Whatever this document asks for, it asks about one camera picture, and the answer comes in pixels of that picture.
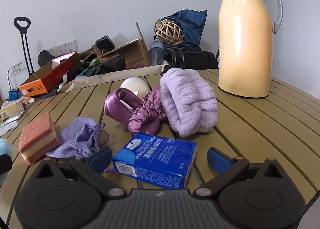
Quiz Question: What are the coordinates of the pink yellow sponge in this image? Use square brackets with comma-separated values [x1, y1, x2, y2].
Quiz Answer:
[19, 112, 59, 165]

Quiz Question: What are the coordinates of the light blue plush toy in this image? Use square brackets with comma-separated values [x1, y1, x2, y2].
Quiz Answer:
[0, 139, 13, 184]

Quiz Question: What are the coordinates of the lavender fluffy headband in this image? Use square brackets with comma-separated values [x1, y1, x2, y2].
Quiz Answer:
[160, 68, 218, 138]

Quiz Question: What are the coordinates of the navy blue bag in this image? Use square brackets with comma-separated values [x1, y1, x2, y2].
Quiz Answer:
[161, 9, 208, 51]

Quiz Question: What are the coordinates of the olive folding camp table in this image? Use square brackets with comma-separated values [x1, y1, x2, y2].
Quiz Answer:
[1, 69, 319, 228]

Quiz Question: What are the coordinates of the orange shoe box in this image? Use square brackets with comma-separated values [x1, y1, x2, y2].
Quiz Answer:
[18, 51, 79, 96]

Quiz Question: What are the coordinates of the blue tissue pack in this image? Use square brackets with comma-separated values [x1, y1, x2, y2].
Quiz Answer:
[112, 133, 197, 189]

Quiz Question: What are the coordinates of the cream thermos jug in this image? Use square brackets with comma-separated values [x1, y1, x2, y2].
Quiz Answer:
[218, 0, 283, 99]

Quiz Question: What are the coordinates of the woven rattan ball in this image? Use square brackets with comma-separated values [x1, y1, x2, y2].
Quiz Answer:
[154, 19, 184, 46]

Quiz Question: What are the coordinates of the white metal frame chair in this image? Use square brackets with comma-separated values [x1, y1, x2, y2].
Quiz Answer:
[7, 61, 27, 90]

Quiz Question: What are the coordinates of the grey blue water bottle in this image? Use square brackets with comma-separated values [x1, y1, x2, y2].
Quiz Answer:
[149, 39, 164, 66]

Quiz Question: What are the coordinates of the lavender knit drawstring pouch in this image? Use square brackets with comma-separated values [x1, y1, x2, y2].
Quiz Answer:
[45, 117, 109, 159]

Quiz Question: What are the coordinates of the purple satin scrunchie cloth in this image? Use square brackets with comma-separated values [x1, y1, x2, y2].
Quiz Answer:
[103, 87, 167, 134]

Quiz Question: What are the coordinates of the black trolley handle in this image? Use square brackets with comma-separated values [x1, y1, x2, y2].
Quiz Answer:
[13, 17, 34, 76]

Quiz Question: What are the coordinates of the white paper cone cup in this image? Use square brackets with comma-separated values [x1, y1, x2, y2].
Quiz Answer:
[120, 77, 149, 99]

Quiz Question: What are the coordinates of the open brown cardboard box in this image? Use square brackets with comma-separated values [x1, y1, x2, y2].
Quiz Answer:
[93, 21, 149, 69]

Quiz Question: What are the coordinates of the small beige carton box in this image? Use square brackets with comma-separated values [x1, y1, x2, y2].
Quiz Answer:
[1, 101, 24, 120]

